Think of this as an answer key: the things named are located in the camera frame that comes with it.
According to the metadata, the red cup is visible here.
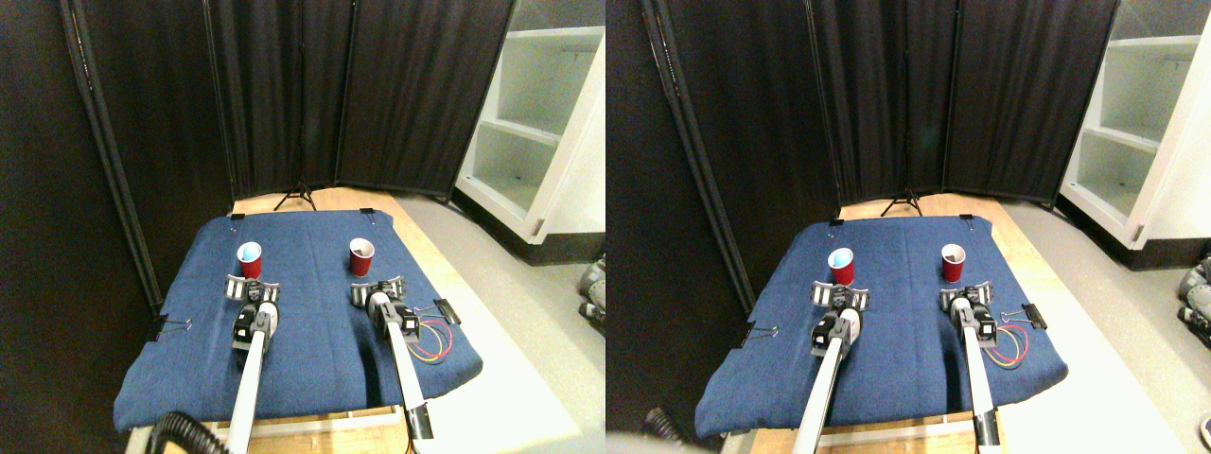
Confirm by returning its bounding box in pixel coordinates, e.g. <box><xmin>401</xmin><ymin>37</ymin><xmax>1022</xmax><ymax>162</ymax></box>
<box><xmin>236</xmin><ymin>241</ymin><xmax>264</xmax><ymax>281</ymax></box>
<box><xmin>827</xmin><ymin>247</ymin><xmax>856</xmax><ymax>287</ymax></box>
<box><xmin>940</xmin><ymin>243</ymin><xmax>968</xmax><ymax>283</ymax></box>
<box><xmin>349</xmin><ymin>237</ymin><xmax>377</xmax><ymax>277</ymax></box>

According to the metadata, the dark blue cloth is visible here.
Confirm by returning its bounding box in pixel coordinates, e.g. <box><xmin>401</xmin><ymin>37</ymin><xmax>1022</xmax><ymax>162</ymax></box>
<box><xmin>114</xmin><ymin>210</ymin><xmax>483</xmax><ymax>433</ymax></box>
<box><xmin>695</xmin><ymin>216</ymin><xmax>1070</xmax><ymax>439</ymax></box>

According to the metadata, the black tripod foot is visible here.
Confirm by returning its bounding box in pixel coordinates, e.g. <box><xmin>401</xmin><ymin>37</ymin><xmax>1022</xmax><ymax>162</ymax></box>
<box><xmin>880</xmin><ymin>189</ymin><xmax>925</xmax><ymax>220</ymax></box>
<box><xmin>273</xmin><ymin>184</ymin><xmax>319</xmax><ymax>215</ymax></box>

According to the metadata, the black curtain pole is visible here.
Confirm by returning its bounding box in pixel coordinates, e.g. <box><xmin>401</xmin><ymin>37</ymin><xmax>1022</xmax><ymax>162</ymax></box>
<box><xmin>643</xmin><ymin>0</ymin><xmax>758</xmax><ymax>318</ymax></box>
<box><xmin>61</xmin><ymin>0</ymin><xmax>164</xmax><ymax>318</ymax></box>

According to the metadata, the grey device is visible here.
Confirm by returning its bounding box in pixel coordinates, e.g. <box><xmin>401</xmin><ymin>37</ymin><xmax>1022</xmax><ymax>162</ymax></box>
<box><xmin>577</xmin><ymin>253</ymin><xmax>606</xmax><ymax>334</ymax></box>
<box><xmin>1176</xmin><ymin>248</ymin><xmax>1211</xmax><ymax>343</ymax></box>

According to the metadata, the white shelf unit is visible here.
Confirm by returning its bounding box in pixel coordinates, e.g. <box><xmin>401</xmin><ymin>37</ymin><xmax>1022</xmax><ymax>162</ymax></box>
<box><xmin>1058</xmin><ymin>0</ymin><xmax>1211</xmax><ymax>273</ymax></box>
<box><xmin>452</xmin><ymin>0</ymin><xmax>606</xmax><ymax>268</ymax></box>

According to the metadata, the red wire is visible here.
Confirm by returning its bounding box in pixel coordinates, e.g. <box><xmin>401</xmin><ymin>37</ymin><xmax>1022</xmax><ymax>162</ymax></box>
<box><xmin>989</xmin><ymin>322</ymin><xmax>1032</xmax><ymax>370</ymax></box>
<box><xmin>416</xmin><ymin>320</ymin><xmax>455</xmax><ymax>365</ymax></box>

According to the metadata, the black ribbed hose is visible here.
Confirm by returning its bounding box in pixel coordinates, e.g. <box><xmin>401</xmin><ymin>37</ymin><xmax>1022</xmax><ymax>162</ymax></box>
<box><xmin>641</xmin><ymin>407</ymin><xmax>687</xmax><ymax>445</ymax></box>
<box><xmin>142</xmin><ymin>410</ymin><xmax>228</xmax><ymax>454</ymax></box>

